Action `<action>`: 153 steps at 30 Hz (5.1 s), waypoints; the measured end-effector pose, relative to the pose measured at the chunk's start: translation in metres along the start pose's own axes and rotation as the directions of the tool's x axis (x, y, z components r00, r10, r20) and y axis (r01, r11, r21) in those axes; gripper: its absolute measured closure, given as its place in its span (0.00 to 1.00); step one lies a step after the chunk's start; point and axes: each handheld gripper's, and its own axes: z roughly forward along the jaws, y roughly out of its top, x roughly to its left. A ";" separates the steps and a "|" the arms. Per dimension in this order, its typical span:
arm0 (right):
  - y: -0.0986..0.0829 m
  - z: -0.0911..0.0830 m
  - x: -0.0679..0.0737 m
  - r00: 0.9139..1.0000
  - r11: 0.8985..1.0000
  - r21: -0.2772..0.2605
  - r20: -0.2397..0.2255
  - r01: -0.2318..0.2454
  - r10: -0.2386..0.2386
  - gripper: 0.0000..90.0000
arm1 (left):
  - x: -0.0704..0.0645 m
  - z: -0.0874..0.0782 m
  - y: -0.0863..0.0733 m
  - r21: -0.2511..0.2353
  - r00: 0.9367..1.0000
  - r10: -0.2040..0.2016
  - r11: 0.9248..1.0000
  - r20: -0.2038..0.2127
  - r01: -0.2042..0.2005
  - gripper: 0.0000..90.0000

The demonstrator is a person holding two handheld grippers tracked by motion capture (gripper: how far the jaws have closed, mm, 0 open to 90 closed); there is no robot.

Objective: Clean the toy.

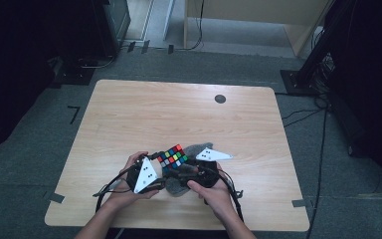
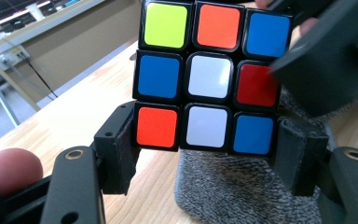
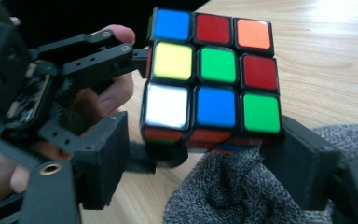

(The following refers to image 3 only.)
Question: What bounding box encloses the grey cloth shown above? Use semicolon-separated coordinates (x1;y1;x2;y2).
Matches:
162;124;358;224

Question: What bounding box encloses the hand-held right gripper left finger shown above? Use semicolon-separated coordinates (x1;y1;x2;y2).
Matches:
71;111;131;211

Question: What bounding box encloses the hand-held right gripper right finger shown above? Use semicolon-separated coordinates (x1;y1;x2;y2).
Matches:
260;115;345;212

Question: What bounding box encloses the multicoloured puzzle cube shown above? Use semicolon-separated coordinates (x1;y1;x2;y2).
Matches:
139;7;283;155

